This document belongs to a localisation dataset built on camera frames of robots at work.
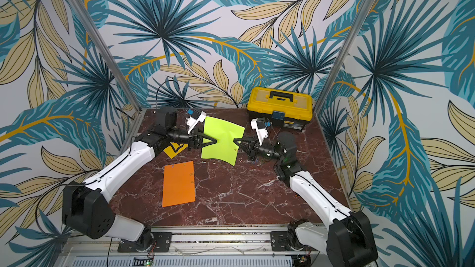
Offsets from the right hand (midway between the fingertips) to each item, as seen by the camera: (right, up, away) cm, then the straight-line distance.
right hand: (235, 141), depth 69 cm
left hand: (-8, -1, +1) cm, 8 cm away
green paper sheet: (-4, -3, +2) cm, 5 cm away
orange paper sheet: (-28, -23, +21) cm, 42 cm away
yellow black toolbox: (+27, +14, +30) cm, 43 cm away
